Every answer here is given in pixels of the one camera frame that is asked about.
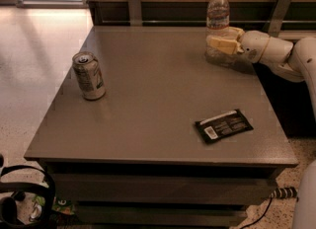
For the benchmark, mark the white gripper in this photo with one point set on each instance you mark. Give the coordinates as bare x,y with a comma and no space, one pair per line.
254,46

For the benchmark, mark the clear plastic water bottle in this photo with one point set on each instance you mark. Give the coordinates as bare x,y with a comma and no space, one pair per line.
217,26

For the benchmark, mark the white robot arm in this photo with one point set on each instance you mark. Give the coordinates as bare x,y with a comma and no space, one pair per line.
287,70

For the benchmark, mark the black snack packet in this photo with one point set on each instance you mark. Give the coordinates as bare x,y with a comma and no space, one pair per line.
221,126

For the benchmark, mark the grey drawer cabinet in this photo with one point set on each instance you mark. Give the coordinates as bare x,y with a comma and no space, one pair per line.
135,155

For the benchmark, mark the silver soda can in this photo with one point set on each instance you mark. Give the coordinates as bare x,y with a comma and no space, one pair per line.
89,76

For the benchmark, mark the green snack bag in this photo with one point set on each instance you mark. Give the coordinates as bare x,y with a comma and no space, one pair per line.
61,206

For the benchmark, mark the black headphones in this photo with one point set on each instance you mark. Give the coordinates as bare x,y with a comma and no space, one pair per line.
16,191

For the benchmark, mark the right metal wall bracket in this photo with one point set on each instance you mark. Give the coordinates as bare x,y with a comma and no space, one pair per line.
273,24

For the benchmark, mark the metal wall bracket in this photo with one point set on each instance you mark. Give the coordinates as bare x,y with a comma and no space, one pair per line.
135,12
273,24

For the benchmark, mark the left metal wall bracket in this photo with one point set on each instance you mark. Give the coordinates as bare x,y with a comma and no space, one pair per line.
135,12

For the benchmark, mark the horizontal metal rail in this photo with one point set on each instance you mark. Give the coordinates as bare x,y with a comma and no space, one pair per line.
165,22

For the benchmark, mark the striped cable connector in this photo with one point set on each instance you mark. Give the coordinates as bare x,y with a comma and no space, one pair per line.
284,193

